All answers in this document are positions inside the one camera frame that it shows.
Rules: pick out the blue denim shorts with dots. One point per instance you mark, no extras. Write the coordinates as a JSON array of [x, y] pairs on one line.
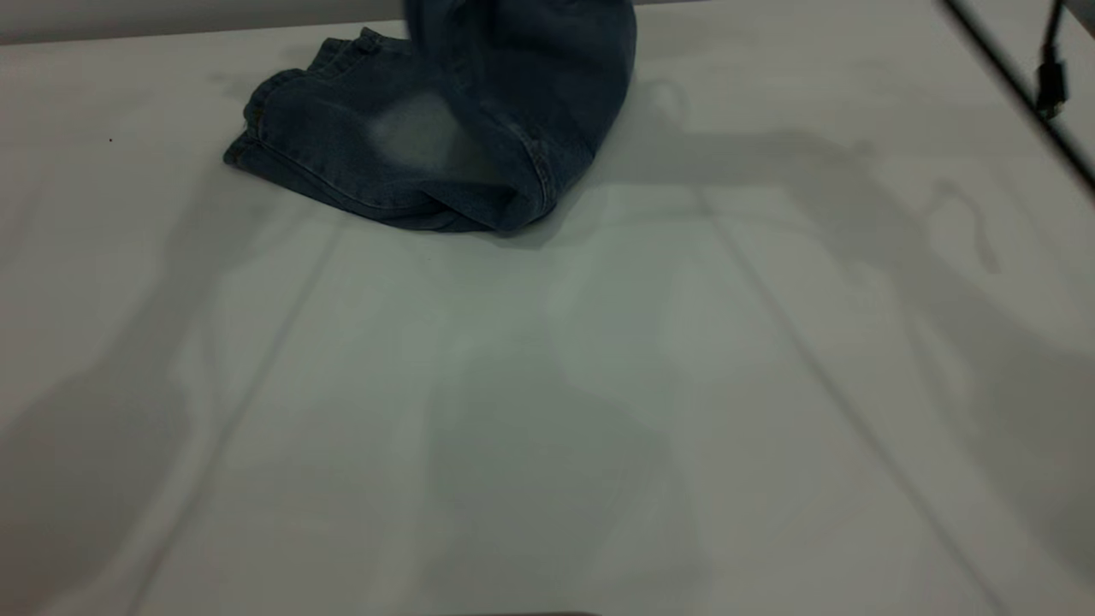
[[479, 111]]

